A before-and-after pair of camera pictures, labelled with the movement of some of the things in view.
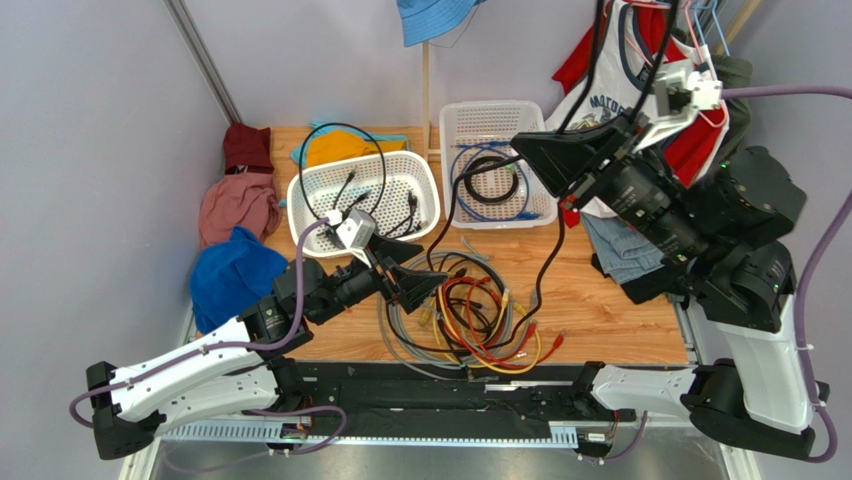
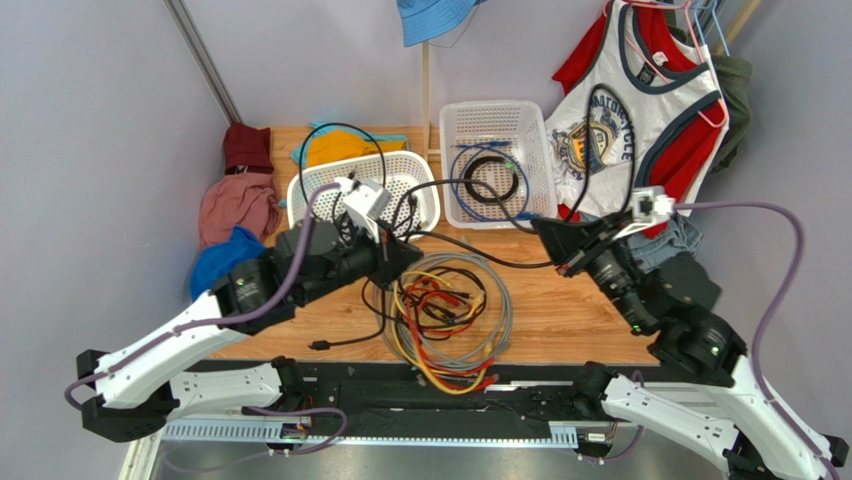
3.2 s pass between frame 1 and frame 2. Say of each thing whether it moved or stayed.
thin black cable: moved
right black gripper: moved
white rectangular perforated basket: stayed
